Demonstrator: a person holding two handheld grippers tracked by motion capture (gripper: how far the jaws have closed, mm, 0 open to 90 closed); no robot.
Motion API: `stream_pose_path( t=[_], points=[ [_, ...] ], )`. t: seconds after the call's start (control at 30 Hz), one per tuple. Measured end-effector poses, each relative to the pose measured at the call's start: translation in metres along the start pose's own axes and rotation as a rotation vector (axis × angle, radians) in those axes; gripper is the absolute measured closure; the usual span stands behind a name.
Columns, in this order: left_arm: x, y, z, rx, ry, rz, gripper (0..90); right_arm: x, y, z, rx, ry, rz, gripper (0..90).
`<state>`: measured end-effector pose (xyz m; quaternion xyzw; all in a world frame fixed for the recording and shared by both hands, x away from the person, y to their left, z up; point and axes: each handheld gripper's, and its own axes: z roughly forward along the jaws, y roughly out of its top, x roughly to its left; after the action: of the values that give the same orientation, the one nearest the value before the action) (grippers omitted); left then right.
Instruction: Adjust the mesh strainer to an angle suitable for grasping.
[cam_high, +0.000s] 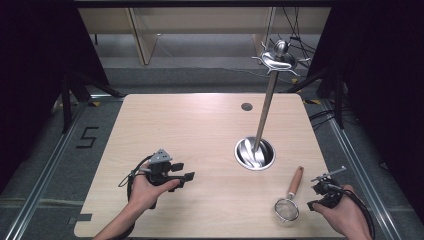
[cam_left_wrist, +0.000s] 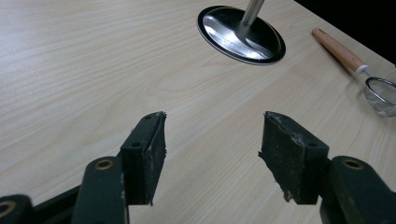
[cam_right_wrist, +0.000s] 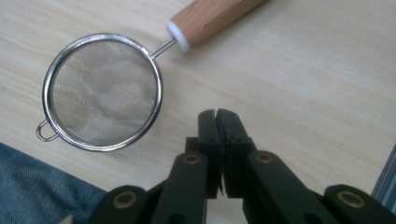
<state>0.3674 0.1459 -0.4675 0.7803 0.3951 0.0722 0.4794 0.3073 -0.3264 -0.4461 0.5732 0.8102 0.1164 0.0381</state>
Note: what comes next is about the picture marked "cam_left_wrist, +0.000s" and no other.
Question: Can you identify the wooden-handled mesh strainer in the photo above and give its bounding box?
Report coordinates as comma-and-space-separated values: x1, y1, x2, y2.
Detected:
311, 27, 396, 119

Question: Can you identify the metal stand with round base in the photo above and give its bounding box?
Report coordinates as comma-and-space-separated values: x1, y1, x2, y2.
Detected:
196, 0, 287, 65

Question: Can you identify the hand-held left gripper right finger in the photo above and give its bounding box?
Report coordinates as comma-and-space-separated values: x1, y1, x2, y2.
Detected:
258, 110, 331, 205

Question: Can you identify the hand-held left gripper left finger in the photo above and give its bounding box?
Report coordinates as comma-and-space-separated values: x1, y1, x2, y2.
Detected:
120, 111, 167, 206

